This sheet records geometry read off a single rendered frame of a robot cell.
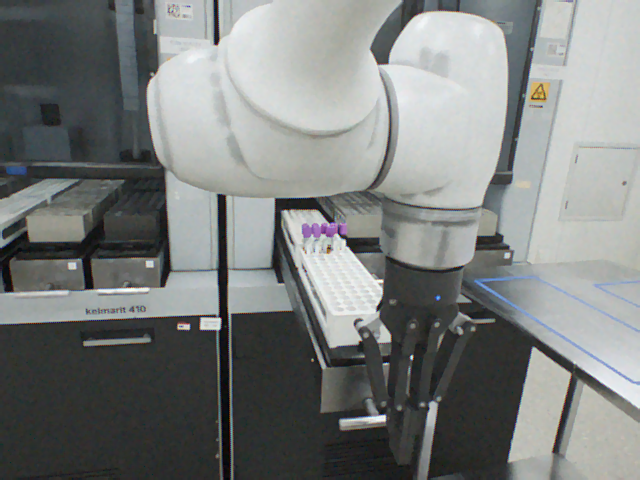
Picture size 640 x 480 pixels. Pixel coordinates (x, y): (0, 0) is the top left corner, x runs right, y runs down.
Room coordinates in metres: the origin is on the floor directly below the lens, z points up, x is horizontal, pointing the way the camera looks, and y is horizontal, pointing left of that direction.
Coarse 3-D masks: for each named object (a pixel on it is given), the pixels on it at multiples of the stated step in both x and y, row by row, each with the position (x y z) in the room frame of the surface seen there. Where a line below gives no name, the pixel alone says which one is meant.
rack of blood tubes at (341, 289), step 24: (312, 264) 0.75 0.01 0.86; (336, 264) 0.75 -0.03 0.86; (360, 264) 0.75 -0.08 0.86; (312, 288) 0.72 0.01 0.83; (336, 288) 0.65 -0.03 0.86; (360, 288) 0.66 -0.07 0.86; (336, 312) 0.56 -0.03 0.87; (360, 312) 0.56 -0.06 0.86; (336, 336) 0.55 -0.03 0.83; (384, 336) 0.56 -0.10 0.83
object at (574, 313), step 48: (480, 288) 0.78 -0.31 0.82; (528, 288) 0.79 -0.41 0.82; (576, 288) 0.80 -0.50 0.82; (624, 288) 0.81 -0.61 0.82; (528, 336) 0.61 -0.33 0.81; (576, 336) 0.61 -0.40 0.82; (624, 336) 0.61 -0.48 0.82; (576, 384) 0.97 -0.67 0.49; (624, 384) 0.48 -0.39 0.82; (432, 432) 0.85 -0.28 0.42
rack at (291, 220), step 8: (288, 216) 1.08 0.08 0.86; (296, 216) 1.09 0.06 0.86; (304, 216) 1.09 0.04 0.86; (312, 216) 1.09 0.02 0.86; (320, 216) 1.09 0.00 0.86; (288, 224) 1.00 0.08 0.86; (296, 224) 1.01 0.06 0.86; (320, 224) 1.01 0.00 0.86; (288, 232) 1.06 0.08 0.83; (296, 232) 0.94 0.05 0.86; (288, 240) 0.99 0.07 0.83; (296, 240) 0.88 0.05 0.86; (296, 248) 0.87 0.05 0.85; (296, 256) 0.86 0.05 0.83; (296, 264) 0.86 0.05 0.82
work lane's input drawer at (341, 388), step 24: (288, 264) 0.89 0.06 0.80; (288, 288) 0.84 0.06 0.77; (312, 312) 0.65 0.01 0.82; (312, 336) 0.59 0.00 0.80; (312, 360) 0.57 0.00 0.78; (336, 360) 0.52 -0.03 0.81; (360, 360) 0.52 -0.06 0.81; (384, 360) 0.53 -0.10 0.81; (336, 384) 0.51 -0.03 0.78; (360, 384) 0.52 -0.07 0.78; (408, 384) 0.53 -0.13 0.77; (336, 408) 0.51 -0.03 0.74; (360, 408) 0.52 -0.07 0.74
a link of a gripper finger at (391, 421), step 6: (390, 396) 0.40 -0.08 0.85; (390, 402) 0.40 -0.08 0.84; (390, 408) 0.40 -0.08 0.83; (390, 414) 0.40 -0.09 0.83; (396, 414) 0.40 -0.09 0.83; (390, 420) 0.40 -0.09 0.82; (396, 420) 0.40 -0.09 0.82; (390, 426) 0.40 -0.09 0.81; (396, 426) 0.40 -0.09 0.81; (390, 432) 0.40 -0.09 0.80; (396, 432) 0.40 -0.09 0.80
